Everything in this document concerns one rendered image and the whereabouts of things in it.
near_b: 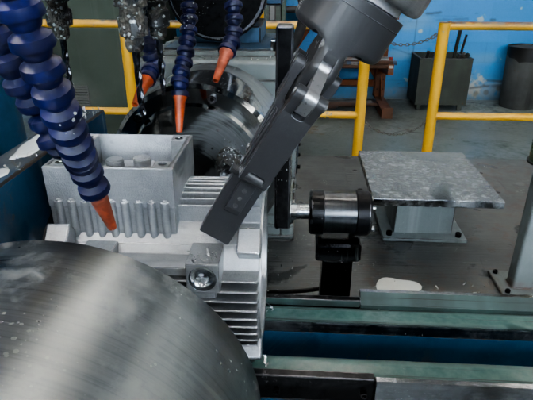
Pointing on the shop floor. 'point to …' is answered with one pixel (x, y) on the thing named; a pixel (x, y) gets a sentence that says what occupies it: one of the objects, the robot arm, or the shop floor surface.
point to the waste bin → (518, 78)
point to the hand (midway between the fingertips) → (232, 205)
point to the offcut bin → (455, 91)
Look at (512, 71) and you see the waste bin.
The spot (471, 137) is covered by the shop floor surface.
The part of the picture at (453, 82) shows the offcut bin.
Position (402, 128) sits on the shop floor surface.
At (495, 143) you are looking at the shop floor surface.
